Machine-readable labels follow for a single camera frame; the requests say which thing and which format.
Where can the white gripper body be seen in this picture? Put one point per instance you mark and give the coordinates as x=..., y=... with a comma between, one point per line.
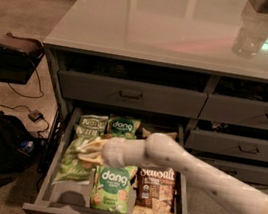
x=113, y=151

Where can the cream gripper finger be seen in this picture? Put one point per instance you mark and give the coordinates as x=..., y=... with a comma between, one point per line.
x=93, y=158
x=94, y=146

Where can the green kettle chip bag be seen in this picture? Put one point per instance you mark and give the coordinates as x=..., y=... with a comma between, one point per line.
x=94, y=121
x=87, y=131
x=71, y=168

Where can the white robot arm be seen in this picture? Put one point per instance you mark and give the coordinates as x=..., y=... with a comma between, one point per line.
x=162, y=152

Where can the back green Dang chip bag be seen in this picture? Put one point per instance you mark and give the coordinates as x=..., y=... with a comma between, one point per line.
x=124, y=127

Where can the green dang chip bag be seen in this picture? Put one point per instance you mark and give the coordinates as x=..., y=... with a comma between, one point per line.
x=111, y=188
x=124, y=127

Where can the front green Dang chip bag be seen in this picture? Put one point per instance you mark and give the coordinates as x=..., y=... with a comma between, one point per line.
x=111, y=188

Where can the front brown Sea Salt bag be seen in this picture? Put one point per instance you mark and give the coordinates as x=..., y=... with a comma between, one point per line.
x=155, y=191

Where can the open grey middle drawer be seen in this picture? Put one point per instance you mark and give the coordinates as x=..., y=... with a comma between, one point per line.
x=71, y=198

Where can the grey top left drawer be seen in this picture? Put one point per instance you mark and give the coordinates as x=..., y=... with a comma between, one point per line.
x=130, y=94

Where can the grey middle right drawer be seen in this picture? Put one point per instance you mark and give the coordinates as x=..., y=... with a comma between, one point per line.
x=227, y=144

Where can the grey top right drawer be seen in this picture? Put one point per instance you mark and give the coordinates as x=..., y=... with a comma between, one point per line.
x=235, y=111

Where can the grey drawer cabinet counter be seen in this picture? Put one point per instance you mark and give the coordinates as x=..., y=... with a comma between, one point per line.
x=211, y=46

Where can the grey bottom right drawer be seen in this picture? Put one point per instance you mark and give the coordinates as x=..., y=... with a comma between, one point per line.
x=244, y=172

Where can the black power adapter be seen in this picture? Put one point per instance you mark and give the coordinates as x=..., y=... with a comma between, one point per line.
x=35, y=115

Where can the black device on stand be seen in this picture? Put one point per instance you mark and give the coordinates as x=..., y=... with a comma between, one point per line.
x=20, y=52

